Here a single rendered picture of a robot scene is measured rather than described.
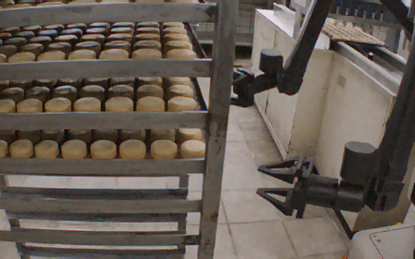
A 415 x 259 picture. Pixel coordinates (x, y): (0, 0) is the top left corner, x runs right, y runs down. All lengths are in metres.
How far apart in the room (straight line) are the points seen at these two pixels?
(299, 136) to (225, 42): 1.87
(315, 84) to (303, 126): 0.28
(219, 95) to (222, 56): 0.06
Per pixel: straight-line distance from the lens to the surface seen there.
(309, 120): 2.39
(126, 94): 0.73
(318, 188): 0.70
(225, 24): 0.57
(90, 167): 0.70
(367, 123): 1.90
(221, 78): 0.60
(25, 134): 0.81
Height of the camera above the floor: 1.33
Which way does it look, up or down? 27 degrees down
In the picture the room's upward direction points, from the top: 4 degrees clockwise
